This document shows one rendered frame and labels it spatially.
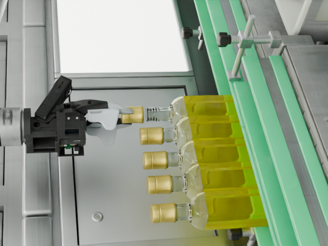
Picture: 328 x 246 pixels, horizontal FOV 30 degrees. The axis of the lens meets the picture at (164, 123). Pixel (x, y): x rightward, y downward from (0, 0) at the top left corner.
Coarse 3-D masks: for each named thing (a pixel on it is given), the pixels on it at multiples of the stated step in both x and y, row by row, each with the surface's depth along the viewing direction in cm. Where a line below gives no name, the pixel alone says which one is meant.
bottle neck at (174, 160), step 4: (168, 152) 117; (172, 152) 118; (176, 152) 118; (168, 156) 116; (172, 156) 117; (176, 156) 117; (168, 160) 116; (172, 160) 116; (176, 160) 116; (168, 164) 116; (172, 164) 117; (176, 164) 117
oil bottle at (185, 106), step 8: (184, 96) 125; (192, 96) 125; (200, 96) 126; (208, 96) 126; (216, 96) 126; (224, 96) 127; (176, 104) 124; (184, 104) 124; (192, 104) 124; (200, 104) 124; (208, 104) 124; (216, 104) 125; (224, 104) 125; (232, 104) 125; (176, 112) 123; (184, 112) 122; (192, 112) 123; (200, 112) 123; (208, 112) 123; (216, 112) 123; (224, 112) 124; (232, 112) 124; (176, 120) 123
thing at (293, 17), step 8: (280, 0) 133; (288, 0) 133; (296, 0) 133; (304, 0) 133; (280, 8) 132; (288, 8) 131; (296, 8) 132; (304, 8) 120; (288, 16) 130; (296, 16) 130; (304, 16) 121; (288, 24) 128; (296, 24) 123; (288, 32) 127; (296, 32) 124
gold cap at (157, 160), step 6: (144, 156) 115; (150, 156) 116; (156, 156) 116; (162, 156) 116; (144, 162) 115; (150, 162) 115; (156, 162) 116; (162, 162) 116; (144, 168) 116; (150, 168) 116; (156, 168) 116; (162, 168) 117
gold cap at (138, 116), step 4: (132, 108) 123; (136, 108) 123; (140, 108) 123; (136, 112) 122; (140, 112) 122; (124, 116) 122; (128, 116) 122; (132, 116) 122; (136, 116) 122; (140, 116) 122; (124, 120) 122; (128, 120) 122; (132, 120) 123; (136, 120) 123; (140, 120) 123
